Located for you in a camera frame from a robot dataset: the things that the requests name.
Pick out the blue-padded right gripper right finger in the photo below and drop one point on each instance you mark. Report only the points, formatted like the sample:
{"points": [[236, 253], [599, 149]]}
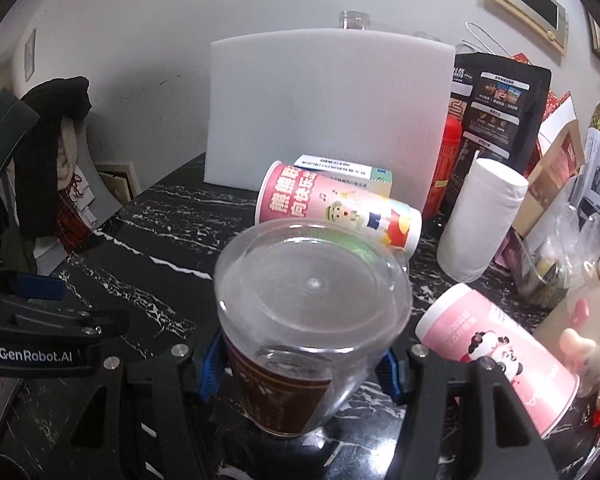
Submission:
{"points": [[497, 437]]}

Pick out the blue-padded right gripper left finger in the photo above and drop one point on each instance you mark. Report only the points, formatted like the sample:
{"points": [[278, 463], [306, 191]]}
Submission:
{"points": [[150, 419]]}

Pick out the clear jar with brown label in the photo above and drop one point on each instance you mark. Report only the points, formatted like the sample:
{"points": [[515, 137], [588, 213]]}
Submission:
{"points": [[307, 310]]}

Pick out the pink panda paper cup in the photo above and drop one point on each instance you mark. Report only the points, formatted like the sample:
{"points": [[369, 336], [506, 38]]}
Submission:
{"points": [[462, 325]]}

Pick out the pink cartoon paper cup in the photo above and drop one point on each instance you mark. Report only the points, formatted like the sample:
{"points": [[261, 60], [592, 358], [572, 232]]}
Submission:
{"points": [[293, 193]]}

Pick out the red plaid scarf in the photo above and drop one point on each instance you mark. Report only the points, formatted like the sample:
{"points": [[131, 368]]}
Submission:
{"points": [[70, 230]]}

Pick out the white bottle with plush dog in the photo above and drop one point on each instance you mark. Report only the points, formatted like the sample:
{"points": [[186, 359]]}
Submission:
{"points": [[571, 332]]}

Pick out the black jacket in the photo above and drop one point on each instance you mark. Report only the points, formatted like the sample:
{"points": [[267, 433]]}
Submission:
{"points": [[36, 154]]}

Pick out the white toilet paper roll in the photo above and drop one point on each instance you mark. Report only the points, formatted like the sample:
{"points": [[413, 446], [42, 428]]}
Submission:
{"points": [[484, 211]]}

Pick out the brown paper box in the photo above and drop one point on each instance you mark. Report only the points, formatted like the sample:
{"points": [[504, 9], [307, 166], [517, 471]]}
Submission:
{"points": [[549, 176]]}

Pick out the white teal medicine box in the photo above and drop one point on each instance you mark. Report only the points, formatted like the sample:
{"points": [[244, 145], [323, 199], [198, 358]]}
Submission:
{"points": [[373, 179]]}

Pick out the red tin can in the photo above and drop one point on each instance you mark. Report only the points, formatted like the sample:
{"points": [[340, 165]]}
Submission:
{"points": [[449, 147]]}

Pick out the black snack pouch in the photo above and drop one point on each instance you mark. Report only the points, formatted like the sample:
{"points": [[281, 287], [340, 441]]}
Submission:
{"points": [[500, 103]]}

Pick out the white foam board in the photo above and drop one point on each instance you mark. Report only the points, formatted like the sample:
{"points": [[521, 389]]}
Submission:
{"points": [[375, 98]]}

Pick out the glass jar with red contents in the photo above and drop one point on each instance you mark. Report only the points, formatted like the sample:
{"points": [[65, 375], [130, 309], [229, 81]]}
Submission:
{"points": [[354, 20]]}

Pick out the gold framed wall display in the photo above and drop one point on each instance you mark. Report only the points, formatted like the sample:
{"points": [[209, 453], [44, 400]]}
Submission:
{"points": [[546, 17]]}

